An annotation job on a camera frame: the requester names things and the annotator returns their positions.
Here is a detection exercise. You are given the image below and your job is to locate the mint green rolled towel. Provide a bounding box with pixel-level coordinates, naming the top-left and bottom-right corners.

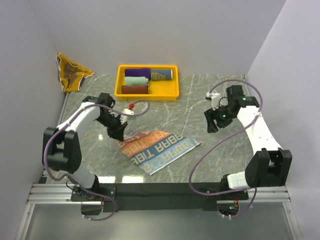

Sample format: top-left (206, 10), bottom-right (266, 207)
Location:
top-left (124, 76), bottom-right (149, 86)

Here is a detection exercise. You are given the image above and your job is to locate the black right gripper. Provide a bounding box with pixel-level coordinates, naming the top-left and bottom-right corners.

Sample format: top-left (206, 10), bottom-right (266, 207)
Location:
top-left (203, 103), bottom-right (236, 134)

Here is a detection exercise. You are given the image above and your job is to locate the blue lettered rolled towel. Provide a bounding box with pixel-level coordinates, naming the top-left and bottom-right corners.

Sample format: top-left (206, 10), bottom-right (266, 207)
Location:
top-left (150, 69), bottom-right (173, 81)

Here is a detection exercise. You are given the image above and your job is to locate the crumpled yellow brown towel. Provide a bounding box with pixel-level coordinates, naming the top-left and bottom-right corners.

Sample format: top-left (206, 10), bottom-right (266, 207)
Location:
top-left (56, 53), bottom-right (95, 93)

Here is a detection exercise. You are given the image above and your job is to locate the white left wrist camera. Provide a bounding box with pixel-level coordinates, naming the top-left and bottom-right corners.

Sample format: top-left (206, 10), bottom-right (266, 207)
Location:
top-left (121, 103), bottom-right (137, 121)

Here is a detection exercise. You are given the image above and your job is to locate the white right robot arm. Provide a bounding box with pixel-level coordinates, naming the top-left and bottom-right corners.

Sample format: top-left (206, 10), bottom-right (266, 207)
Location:
top-left (204, 85), bottom-right (293, 200)

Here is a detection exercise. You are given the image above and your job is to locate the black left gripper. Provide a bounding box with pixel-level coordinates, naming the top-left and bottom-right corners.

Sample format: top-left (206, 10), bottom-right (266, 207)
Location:
top-left (96, 112), bottom-right (128, 142)

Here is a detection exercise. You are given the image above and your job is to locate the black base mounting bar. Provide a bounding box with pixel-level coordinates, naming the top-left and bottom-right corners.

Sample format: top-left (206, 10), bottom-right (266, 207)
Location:
top-left (70, 182), bottom-right (249, 211)

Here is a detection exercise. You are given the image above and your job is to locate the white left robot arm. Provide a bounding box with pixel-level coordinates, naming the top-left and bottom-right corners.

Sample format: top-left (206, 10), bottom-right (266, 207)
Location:
top-left (42, 92), bottom-right (127, 201)

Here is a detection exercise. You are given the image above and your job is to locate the aluminium frame rail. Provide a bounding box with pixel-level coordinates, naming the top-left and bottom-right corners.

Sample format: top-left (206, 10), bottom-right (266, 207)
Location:
top-left (26, 184), bottom-right (291, 205)

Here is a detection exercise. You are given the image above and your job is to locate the purple rolled towel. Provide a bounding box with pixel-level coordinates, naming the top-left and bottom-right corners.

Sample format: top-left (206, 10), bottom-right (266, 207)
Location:
top-left (124, 68), bottom-right (151, 79)

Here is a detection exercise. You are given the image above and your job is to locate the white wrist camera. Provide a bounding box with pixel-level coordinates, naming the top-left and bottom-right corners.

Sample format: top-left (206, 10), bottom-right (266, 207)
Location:
top-left (121, 103), bottom-right (137, 121)
top-left (205, 91), bottom-right (221, 110)

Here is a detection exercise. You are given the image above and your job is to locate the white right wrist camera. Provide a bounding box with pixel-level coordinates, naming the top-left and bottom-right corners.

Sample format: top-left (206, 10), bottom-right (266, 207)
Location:
top-left (205, 91), bottom-right (221, 110)

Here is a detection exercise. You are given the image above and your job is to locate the yellow plastic tray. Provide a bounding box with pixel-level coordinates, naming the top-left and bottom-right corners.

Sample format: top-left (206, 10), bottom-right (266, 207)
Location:
top-left (114, 64), bottom-right (180, 101)

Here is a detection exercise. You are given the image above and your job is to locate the brown rolled towel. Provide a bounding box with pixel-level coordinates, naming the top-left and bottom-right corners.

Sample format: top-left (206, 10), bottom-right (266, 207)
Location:
top-left (121, 85), bottom-right (149, 95)

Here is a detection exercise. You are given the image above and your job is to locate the striped rabbit print towel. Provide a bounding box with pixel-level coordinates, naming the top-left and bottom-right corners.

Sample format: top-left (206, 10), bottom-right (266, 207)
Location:
top-left (117, 130), bottom-right (202, 176)

